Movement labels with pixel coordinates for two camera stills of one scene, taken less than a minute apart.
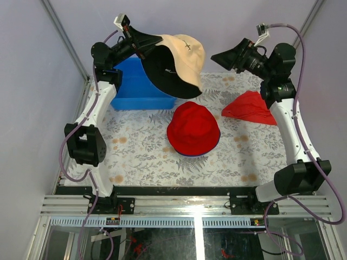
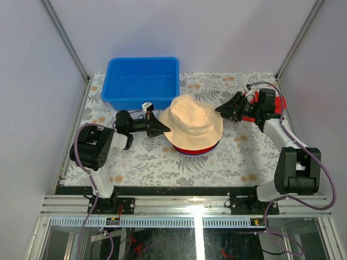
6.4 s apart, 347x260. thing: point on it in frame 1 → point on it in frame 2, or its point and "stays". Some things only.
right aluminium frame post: [312, 15] stays
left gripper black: [136, 41] → [153, 125]
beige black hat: [174, 66] → [193, 124]
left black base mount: [111, 205] stays
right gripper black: [229, 59] → [230, 110]
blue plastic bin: [136, 92] stays
